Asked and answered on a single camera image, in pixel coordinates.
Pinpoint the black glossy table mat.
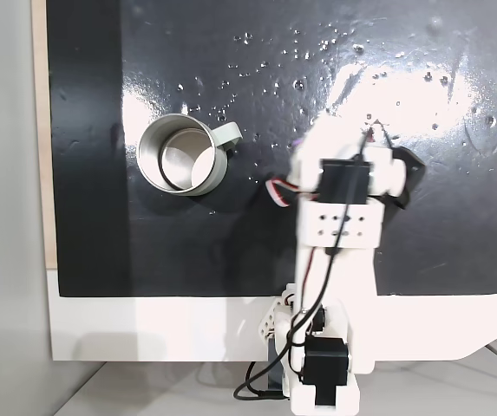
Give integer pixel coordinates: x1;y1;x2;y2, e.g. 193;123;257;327
46;0;497;299

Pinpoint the black table clamp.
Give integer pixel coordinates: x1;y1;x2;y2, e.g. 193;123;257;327
266;337;288;393

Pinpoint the red white black servo cable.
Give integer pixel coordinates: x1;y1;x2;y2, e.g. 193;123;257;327
265;175;305;208

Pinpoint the stainless steel mug grey handle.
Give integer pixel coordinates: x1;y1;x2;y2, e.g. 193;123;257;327
136;113;244;197

